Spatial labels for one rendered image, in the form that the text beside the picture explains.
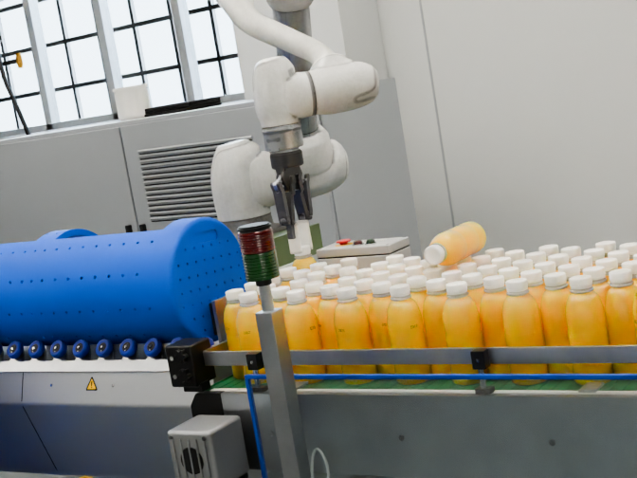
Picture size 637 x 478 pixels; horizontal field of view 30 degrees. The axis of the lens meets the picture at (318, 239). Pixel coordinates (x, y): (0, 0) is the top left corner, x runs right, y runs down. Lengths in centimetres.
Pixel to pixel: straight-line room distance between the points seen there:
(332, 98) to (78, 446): 105
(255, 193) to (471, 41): 227
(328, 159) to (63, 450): 109
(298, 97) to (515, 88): 275
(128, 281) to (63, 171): 277
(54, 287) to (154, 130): 218
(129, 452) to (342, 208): 180
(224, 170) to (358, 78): 76
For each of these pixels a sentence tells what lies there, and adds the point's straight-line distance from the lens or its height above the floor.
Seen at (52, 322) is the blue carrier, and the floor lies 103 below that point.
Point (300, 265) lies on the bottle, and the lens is 273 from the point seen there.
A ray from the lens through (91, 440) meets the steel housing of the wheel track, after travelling 295.
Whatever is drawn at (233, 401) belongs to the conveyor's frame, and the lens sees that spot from 246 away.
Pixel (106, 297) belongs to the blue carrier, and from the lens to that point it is 273.
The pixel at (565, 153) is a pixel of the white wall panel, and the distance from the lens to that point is 526.
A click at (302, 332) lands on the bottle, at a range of 238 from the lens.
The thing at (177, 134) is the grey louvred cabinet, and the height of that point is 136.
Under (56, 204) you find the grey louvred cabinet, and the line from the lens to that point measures 550.
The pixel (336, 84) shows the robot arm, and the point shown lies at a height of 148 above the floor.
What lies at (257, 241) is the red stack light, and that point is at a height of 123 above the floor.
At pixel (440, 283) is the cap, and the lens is 226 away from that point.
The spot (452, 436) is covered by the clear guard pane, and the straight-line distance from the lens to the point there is 217.
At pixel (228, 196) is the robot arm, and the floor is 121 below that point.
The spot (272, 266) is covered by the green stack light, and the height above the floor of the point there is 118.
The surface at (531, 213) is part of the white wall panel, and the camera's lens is 539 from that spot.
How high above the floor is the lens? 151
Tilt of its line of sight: 8 degrees down
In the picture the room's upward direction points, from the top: 9 degrees counter-clockwise
